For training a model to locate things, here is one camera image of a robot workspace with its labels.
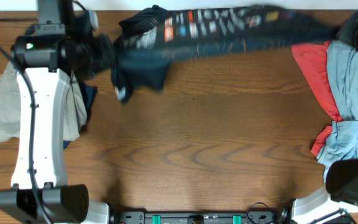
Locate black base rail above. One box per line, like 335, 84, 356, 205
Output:
111, 209, 293, 224

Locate folded khaki shorts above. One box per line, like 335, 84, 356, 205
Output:
0, 62, 88, 142

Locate dark navy folded garment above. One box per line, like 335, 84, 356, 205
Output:
63, 81, 98, 149

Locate red shirt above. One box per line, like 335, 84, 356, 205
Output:
290, 40, 344, 158

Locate black printed cycling jersey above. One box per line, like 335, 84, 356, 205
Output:
111, 4, 339, 103

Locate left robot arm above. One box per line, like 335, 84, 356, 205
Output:
0, 1, 114, 223

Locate light grey blue shirt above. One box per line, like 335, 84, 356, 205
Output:
317, 40, 358, 180

